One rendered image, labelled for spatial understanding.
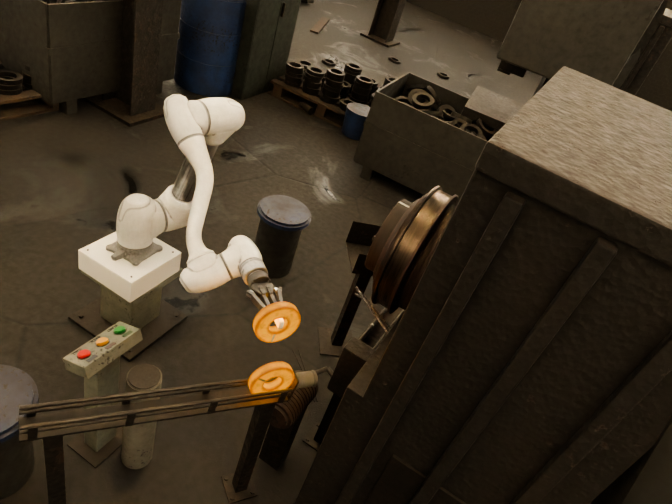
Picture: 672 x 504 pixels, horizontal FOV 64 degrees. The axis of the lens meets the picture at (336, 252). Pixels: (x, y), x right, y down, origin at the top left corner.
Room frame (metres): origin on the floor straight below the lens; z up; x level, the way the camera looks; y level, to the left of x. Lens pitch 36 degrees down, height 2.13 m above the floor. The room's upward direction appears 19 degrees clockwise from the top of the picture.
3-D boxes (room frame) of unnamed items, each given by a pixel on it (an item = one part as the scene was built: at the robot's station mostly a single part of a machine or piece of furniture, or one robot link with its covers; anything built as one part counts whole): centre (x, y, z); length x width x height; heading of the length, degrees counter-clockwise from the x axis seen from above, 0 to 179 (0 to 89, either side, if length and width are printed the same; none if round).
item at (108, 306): (1.81, 0.88, 0.15); 0.40 x 0.40 x 0.31; 73
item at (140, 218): (1.83, 0.87, 0.63); 0.18 x 0.16 x 0.22; 147
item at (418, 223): (1.58, -0.26, 1.11); 0.47 x 0.06 x 0.47; 162
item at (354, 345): (1.35, -0.20, 0.68); 0.11 x 0.08 x 0.24; 72
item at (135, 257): (1.80, 0.88, 0.49); 0.22 x 0.18 x 0.06; 165
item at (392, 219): (1.61, -0.16, 1.11); 0.28 x 0.06 x 0.28; 162
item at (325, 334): (2.16, -0.16, 0.36); 0.26 x 0.20 x 0.72; 17
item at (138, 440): (1.15, 0.49, 0.26); 0.12 x 0.12 x 0.52
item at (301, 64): (5.41, 0.52, 0.22); 1.20 x 0.81 x 0.44; 77
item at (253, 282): (1.36, 0.20, 0.91); 0.09 x 0.08 x 0.07; 37
